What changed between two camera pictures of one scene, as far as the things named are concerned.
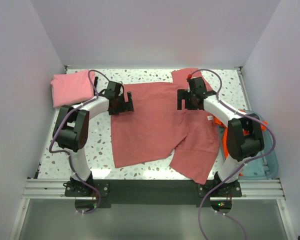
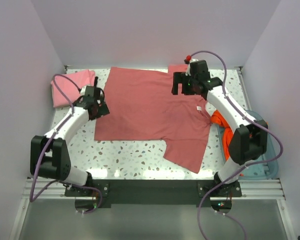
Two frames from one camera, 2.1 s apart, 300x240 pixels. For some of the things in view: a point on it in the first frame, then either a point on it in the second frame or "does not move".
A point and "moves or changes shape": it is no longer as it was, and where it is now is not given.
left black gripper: x=126 y=106 → x=102 y=108
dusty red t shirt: x=156 y=128 moves or changes shape
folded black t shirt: x=95 y=81 does not move
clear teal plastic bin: x=265 y=167 does not move
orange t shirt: x=245 y=131 does not move
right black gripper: x=182 y=94 → x=179 y=77
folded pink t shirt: x=72 y=88 does not move
